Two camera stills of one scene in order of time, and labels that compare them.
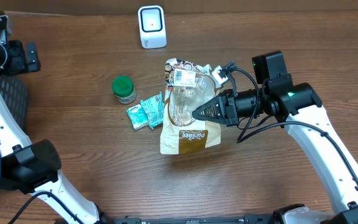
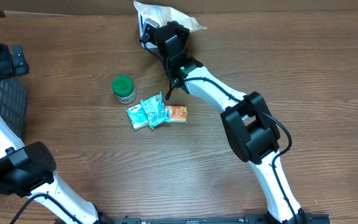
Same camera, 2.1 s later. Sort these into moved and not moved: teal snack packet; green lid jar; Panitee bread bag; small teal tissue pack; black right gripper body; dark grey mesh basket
Moved: Panitee bread bag; black right gripper body
Not moved: green lid jar; teal snack packet; small teal tissue pack; dark grey mesh basket
